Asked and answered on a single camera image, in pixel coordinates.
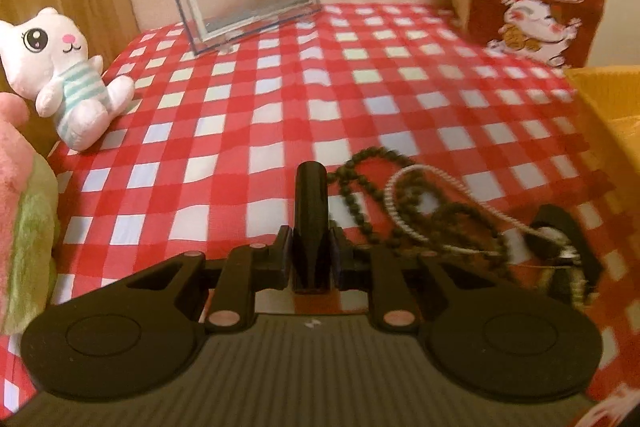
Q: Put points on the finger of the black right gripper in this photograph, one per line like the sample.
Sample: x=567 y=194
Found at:
x=570 y=270

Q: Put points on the red white checkered tablecloth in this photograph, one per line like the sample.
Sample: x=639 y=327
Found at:
x=431 y=154

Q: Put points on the pink green plush toy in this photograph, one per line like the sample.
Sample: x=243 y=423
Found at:
x=29 y=222

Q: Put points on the white cat plush toy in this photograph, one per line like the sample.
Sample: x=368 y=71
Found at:
x=46 y=60

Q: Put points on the yellow plastic tray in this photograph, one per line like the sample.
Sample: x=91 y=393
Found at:
x=607 y=100

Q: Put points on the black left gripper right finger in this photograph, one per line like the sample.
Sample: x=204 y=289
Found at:
x=350 y=265

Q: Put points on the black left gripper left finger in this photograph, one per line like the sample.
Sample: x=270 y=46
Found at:
x=273 y=263

